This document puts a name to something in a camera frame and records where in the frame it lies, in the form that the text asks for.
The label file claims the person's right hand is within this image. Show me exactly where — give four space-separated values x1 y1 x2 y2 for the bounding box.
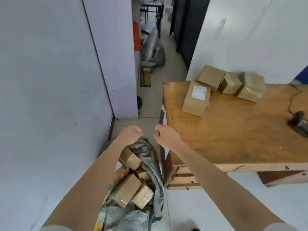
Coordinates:
154 124 185 150

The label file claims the person's left hand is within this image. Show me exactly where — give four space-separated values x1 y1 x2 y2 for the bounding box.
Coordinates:
116 125 143 147

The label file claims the grey sack of scanned boxes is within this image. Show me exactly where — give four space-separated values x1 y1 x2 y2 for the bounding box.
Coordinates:
93 136 167 231

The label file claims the large labelled box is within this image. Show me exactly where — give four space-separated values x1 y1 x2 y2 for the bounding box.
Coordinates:
181 81 212 117

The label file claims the heap of sorted cardboard boxes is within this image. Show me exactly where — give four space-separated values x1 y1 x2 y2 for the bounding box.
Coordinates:
111 146 155 210

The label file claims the double-layer cardboard box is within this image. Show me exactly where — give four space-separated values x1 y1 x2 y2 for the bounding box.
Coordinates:
197 64 227 92

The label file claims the small yellowish taped box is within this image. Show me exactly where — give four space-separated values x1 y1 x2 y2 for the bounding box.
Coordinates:
218 72 243 95

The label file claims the medium brown cardboard box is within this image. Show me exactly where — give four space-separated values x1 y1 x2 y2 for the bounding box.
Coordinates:
236 71 268 103

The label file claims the black barcode scanner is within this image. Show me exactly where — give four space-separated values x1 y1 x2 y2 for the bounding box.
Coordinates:
287 111 308 139

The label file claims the person's left forearm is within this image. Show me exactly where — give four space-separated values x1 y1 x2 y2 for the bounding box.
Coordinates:
42 138 128 229

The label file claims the person's right forearm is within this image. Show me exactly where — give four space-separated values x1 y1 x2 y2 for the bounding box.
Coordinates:
168 141 293 229

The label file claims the flattened cardboard sheet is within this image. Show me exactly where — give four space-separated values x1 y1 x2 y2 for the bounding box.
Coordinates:
140 71 151 88

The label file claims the person's white shirt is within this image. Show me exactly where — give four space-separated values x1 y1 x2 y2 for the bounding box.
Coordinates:
37 222 301 231

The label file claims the taped floor carton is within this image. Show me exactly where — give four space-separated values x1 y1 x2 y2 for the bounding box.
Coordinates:
141 61 156 74

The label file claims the wooden table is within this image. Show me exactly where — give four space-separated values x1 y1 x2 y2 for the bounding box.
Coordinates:
158 81 308 190

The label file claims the grey plastic sack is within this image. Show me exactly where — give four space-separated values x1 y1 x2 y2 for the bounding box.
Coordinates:
141 43 167 68

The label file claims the silver foil roll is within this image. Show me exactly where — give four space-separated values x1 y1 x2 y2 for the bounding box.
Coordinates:
141 27 160 62

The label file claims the orange paper bag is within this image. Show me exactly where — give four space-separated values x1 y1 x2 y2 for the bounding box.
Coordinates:
133 20 145 52

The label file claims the black shelving rack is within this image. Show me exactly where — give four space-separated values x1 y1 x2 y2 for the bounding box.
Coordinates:
169 0 211 69

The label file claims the blue plastic crate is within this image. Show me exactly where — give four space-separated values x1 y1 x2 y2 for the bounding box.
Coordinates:
290 65 308 85

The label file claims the black frame table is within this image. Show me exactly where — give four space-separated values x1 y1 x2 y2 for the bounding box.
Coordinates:
142 1 165 38

